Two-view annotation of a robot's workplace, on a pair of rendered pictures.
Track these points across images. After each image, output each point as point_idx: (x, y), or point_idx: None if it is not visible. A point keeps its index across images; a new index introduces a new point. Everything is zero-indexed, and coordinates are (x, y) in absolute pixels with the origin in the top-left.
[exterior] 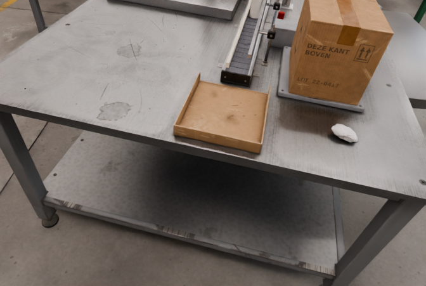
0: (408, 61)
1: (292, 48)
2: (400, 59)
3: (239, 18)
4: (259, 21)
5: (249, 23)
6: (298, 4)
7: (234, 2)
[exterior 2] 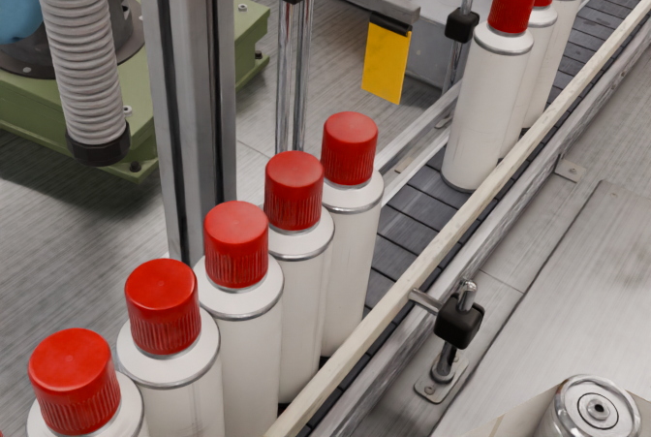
0: None
1: None
2: None
3: (538, 219)
4: None
5: (552, 94)
6: (104, 267)
7: (569, 242)
